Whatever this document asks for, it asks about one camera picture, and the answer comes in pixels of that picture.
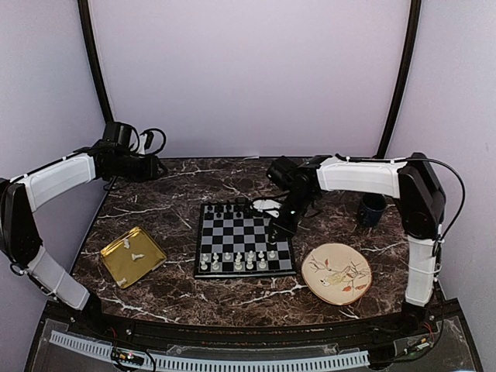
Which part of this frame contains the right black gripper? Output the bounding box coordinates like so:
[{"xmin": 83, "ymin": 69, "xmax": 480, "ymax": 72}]
[{"xmin": 267, "ymin": 189, "xmax": 316, "ymax": 243}]

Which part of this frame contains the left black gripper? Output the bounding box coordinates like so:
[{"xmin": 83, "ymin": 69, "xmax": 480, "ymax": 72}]
[{"xmin": 108, "ymin": 153, "xmax": 167, "ymax": 183}]

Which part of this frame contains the black grey chessboard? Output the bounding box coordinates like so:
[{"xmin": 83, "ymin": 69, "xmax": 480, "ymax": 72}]
[{"xmin": 194, "ymin": 198, "xmax": 297, "ymax": 279}]

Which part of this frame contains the gold square tray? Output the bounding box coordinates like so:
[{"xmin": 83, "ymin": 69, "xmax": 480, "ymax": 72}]
[{"xmin": 100, "ymin": 226, "xmax": 167, "ymax": 289}]

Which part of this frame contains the white chess king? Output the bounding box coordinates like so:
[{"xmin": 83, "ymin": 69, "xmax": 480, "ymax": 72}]
[{"xmin": 234, "ymin": 259, "xmax": 243, "ymax": 271}]

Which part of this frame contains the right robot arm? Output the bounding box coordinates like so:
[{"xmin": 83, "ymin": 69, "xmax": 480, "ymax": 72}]
[{"xmin": 267, "ymin": 153, "xmax": 446, "ymax": 336}]

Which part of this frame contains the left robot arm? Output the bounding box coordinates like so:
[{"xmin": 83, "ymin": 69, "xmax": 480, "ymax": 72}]
[{"xmin": 1, "ymin": 122, "xmax": 167, "ymax": 338}]

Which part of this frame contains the dark blue mug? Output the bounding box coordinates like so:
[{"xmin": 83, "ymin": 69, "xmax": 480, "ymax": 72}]
[{"xmin": 356, "ymin": 193, "xmax": 387, "ymax": 228}]

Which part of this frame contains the cream plate with bird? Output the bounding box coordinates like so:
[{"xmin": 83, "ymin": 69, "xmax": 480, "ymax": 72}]
[{"xmin": 301, "ymin": 243, "xmax": 373, "ymax": 306}]

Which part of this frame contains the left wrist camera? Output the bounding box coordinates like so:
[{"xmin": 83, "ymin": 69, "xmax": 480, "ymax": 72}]
[{"xmin": 136, "ymin": 130, "xmax": 154, "ymax": 155}]

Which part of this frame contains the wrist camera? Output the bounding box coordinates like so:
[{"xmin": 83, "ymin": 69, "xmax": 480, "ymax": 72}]
[
  {"xmin": 136, "ymin": 130, "xmax": 154, "ymax": 155},
  {"xmin": 251, "ymin": 198, "xmax": 281, "ymax": 218}
]

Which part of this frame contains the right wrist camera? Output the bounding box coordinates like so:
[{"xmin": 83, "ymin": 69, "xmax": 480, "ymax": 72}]
[{"xmin": 251, "ymin": 198, "xmax": 281, "ymax": 218}]

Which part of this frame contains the left black frame post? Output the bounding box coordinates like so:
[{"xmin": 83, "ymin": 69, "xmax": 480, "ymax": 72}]
[{"xmin": 77, "ymin": 0, "xmax": 114, "ymax": 122}]

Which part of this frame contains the black frame post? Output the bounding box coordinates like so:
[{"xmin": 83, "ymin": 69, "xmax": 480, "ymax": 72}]
[
  {"xmin": 77, "ymin": 0, "xmax": 114, "ymax": 122},
  {"xmin": 375, "ymin": 0, "xmax": 422, "ymax": 159}
]

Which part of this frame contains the white slotted cable duct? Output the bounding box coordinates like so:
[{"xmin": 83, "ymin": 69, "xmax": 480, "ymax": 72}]
[{"xmin": 49, "ymin": 331, "xmax": 370, "ymax": 371}]

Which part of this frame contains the right black frame post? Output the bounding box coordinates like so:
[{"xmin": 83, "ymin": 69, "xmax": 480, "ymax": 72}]
[{"xmin": 375, "ymin": 0, "xmax": 422, "ymax": 159}]

